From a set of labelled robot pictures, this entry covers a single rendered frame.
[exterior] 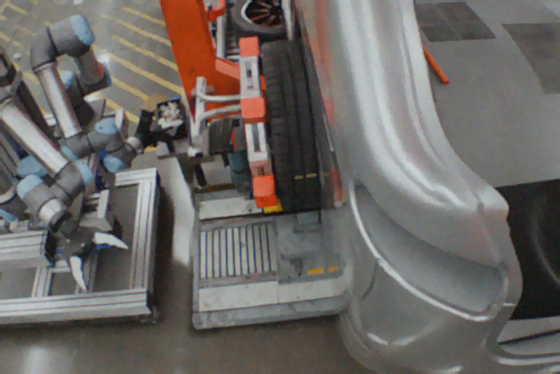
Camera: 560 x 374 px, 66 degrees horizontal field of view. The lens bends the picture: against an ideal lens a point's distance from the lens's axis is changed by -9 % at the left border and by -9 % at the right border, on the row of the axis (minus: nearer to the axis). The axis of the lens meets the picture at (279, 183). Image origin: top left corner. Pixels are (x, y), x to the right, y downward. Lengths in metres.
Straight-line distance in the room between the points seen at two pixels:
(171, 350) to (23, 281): 0.86
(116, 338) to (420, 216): 2.01
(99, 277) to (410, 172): 1.96
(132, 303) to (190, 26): 1.26
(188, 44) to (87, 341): 1.53
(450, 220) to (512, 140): 1.12
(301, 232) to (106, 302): 0.99
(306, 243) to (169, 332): 0.80
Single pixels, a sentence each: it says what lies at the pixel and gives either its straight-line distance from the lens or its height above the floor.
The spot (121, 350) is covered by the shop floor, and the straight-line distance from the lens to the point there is 2.47.
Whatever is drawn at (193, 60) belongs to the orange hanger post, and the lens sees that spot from 2.15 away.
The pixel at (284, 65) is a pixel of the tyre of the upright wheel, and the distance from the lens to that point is 1.63.
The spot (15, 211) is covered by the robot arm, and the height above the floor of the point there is 0.98.
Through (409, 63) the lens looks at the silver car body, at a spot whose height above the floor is 1.67.
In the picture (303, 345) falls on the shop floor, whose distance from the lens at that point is 2.28.
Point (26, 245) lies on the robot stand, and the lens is 2.03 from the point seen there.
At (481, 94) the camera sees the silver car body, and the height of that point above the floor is 1.02.
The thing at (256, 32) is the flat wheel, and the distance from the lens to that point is 3.10.
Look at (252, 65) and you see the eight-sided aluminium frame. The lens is 1.75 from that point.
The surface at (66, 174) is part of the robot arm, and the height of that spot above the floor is 1.19.
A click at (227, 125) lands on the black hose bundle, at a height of 1.04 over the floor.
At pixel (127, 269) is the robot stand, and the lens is 2.41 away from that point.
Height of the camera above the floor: 2.14
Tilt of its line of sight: 50 degrees down
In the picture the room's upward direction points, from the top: 8 degrees counter-clockwise
